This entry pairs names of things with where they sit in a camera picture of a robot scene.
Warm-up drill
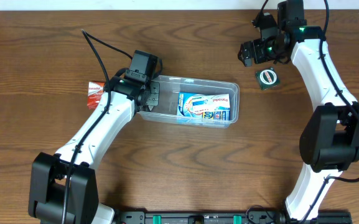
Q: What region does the left black cable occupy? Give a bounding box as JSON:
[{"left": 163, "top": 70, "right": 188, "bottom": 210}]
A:
[{"left": 61, "top": 29, "right": 133, "bottom": 224}]

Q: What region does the black cable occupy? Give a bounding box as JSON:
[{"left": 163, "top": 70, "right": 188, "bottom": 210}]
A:
[
  {"left": 252, "top": 0, "right": 359, "bottom": 224},
  {"left": 61, "top": 29, "right": 133, "bottom": 224}
]

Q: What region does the right black cable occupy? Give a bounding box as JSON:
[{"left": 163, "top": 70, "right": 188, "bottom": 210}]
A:
[{"left": 252, "top": 0, "right": 359, "bottom": 224}]

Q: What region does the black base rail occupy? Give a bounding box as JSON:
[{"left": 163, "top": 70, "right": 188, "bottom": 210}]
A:
[{"left": 115, "top": 210, "right": 353, "bottom": 224}]

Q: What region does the green Zam-Buk box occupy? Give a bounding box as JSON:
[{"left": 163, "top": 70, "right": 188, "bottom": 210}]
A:
[{"left": 255, "top": 67, "right": 280, "bottom": 90}]

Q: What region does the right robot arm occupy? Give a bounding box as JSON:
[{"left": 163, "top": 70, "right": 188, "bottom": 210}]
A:
[{"left": 238, "top": 1, "right": 359, "bottom": 223}]

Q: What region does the red Panadol box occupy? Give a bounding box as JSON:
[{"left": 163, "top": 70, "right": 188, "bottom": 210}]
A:
[{"left": 87, "top": 82, "right": 105, "bottom": 110}]

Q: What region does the clear plastic container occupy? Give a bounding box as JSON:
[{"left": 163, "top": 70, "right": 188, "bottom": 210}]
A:
[{"left": 138, "top": 75, "right": 240, "bottom": 128}]

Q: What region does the white Panadol box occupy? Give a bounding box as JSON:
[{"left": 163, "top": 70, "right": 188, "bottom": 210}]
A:
[{"left": 191, "top": 94, "right": 230, "bottom": 113}]

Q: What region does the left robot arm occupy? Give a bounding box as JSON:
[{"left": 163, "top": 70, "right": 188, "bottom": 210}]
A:
[{"left": 28, "top": 50, "right": 162, "bottom": 223}]

